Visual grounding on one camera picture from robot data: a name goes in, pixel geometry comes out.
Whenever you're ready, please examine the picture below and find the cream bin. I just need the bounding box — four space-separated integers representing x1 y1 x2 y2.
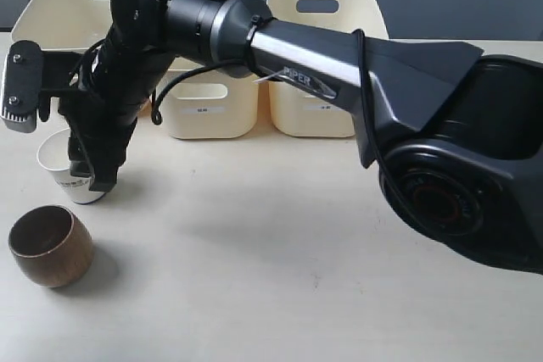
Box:
266 0 389 138
160 0 262 140
11 0 112 51

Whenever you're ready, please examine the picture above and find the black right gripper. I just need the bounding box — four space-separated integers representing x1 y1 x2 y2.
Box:
59 77 138 192

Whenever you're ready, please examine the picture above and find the white paper cup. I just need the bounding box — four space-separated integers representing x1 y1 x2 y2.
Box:
36 128 106 204

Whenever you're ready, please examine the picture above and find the cream bin left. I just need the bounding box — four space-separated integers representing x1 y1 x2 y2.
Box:
11 0 112 51

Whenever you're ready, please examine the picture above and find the cream bin middle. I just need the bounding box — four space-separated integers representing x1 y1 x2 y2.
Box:
160 0 262 140

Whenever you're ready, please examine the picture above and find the brown wooden cup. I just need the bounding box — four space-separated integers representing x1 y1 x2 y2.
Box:
8 205 94 288

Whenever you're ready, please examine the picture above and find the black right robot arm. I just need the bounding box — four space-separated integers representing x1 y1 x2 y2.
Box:
59 0 542 274

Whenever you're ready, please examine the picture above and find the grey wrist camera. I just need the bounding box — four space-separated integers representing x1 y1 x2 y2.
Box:
0 40 86 133

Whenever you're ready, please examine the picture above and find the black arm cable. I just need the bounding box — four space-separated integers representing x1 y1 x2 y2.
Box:
150 60 247 125

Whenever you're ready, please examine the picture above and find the cream bin right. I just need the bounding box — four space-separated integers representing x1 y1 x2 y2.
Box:
266 0 389 138

